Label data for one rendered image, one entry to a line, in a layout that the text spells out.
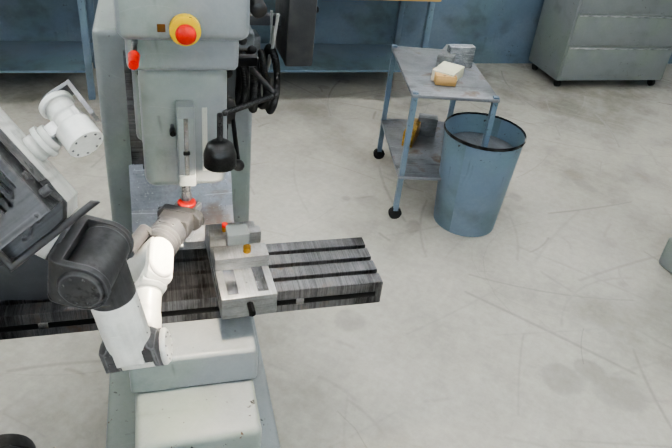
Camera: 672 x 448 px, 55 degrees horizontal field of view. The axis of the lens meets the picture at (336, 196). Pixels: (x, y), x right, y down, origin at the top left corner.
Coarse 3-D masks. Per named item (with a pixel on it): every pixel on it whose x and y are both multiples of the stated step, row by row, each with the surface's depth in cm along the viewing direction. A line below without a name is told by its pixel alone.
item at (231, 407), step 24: (216, 384) 178; (240, 384) 178; (144, 408) 169; (168, 408) 169; (192, 408) 170; (216, 408) 171; (240, 408) 172; (144, 432) 162; (168, 432) 163; (192, 432) 164; (216, 432) 165; (240, 432) 166
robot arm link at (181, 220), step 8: (160, 208) 169; (168, 208) 168; (176, 208) 169; (184, 208) 169; (160, 216) 165; (168, 216) 166; (176, 216) 166; (184, 216) 166; (192, 216) 167; (200, 216) 169; (160, 224) 159; (168, 224) 160; (176, 224) 161; (184, 224) 165; (192, 224) 168; (200, 224) 169; (176, 232) 160; (184, 232) 163; (184, 240) 164
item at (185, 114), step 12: (180, 108) 144; (192, 108) 145; (180, 120) 146; (192, 120) 147; (180, 132) 148; (192, 132) 148; (180, 144) 149; (192, 144) 150; (180, 156) 151; (192, 156) 152; (180, 168) 153; (192, 168) 153; (180, 180) 154; (192, 180) 155
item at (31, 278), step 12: (24, 264) 164; (36, 264) 164; (0, 276) 165; (12, 276) 165; (24, 276) 166; (36, 276) 166; (0, 288) 167; (12, 288) 167; (24, 288) 168; (36, 288) 168; (0, 300) 169
